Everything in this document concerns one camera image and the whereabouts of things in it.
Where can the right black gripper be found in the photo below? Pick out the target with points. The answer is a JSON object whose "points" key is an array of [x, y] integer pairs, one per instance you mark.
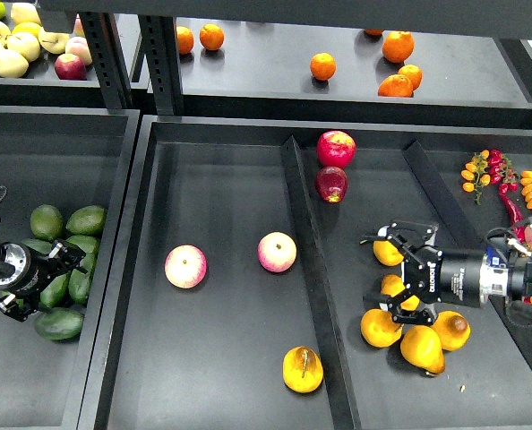
{"points": [[429, 275]]}

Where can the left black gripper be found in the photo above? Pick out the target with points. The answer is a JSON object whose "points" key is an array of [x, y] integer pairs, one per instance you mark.
{"points": [[32, 273]]}

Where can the dark green avocado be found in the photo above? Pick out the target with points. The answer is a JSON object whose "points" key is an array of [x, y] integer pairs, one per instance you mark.
{"points": [[59, 324]]}

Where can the yellow pear with stem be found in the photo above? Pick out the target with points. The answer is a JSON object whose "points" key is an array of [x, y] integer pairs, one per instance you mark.
{"points": [[302, 370]]}

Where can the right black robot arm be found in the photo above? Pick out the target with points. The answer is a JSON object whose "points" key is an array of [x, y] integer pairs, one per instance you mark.
{"points": [[511, 263]]}

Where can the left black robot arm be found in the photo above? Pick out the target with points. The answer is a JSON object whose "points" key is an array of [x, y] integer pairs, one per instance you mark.
{"points": [[26, 272]]}

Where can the yellow pear middle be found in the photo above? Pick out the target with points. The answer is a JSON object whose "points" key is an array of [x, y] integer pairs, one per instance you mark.
{"points": [[392, 284]]}

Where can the green avocado lower right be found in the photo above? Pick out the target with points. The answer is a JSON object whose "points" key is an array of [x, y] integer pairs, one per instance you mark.
{"points": [[81, 279]]}

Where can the yellow pear with twig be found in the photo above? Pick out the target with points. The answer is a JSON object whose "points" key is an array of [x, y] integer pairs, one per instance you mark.
{"points": [[384, 251]]}

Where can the green avocado pile middle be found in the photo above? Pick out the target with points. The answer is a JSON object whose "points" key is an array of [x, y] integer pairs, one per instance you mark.
{"points": [[88, 244]]}

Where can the yellow pear lower left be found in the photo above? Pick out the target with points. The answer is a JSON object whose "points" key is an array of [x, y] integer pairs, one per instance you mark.
{"points": [[378, 328]]}

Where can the yellow pear right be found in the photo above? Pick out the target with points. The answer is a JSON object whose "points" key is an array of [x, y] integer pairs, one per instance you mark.
{"points": [[453, 330]]}

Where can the yellow pear bottom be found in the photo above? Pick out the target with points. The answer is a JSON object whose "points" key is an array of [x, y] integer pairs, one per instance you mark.
{"points": [[421, 347]]}

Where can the green avocado top right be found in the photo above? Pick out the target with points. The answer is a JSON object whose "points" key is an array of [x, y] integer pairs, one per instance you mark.
{"points": [[88, 221]]}

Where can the red chili pepper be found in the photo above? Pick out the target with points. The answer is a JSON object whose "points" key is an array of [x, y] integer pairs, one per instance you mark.
{"points": [[515, 216]]}

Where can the orange cherry tomato vine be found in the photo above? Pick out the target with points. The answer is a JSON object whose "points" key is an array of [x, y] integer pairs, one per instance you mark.
{"points": [[475, 175]]}

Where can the dark red apple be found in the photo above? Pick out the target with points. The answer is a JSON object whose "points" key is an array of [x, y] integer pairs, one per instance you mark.
{"points": [[331, 183]]}

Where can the black left tray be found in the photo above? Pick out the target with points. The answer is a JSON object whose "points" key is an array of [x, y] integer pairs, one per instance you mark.
{"points": [[70, 158]]}

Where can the red cherry tomato cluster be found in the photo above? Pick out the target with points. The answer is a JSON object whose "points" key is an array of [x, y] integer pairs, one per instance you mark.
{"points": [[502, 173]]}

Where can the pink apple centre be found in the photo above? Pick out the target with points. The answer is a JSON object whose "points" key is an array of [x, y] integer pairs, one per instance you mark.
{"points": [[276, 252]]}

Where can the pink apple left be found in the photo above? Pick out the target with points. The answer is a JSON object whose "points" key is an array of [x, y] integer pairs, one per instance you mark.
{"points": [[185, 266]]}

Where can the bright red apple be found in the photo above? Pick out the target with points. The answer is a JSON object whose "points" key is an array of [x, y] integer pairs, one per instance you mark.
{"points": [[335, 149]]}

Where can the black tray divider left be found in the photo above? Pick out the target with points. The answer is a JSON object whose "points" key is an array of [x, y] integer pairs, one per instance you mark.
{"points": [[337, 379]]}

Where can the large black centre tray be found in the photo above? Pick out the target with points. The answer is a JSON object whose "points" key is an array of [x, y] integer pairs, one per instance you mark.
{"points": [[210, 357]]}

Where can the orange front right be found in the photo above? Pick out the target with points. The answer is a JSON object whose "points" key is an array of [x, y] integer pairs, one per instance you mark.
{"points": [[396, 85]]}

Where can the black upper shelf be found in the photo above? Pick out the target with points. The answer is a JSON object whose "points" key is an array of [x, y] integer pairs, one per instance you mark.
{"points": [[263, 71]]}

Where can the small orange right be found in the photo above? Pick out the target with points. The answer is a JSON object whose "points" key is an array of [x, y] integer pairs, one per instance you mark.
{"points": [[414, 73]]}

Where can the red apple on shelf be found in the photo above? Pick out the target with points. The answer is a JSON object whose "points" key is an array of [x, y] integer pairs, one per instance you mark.
{"points": [[70, 67]]}

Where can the pale yellow apple front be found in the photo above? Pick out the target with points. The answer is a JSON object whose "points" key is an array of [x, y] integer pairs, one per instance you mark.
{"points": [[12, 64]]}

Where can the orange centre shelf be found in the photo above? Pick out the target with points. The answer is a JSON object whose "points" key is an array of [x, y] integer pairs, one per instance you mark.
{"points": [[322, 66]]}

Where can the large orange upper right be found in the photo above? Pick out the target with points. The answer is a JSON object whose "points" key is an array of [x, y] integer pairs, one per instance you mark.
{"points": [[398, 46]]}

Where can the pink peach on shelf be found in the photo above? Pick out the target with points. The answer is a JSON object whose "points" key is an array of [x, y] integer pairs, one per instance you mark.
{"points": [[78, 46]]}

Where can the black shelf upright post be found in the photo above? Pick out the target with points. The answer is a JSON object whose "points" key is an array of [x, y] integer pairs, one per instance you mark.
{"points": [[159, 41]]}

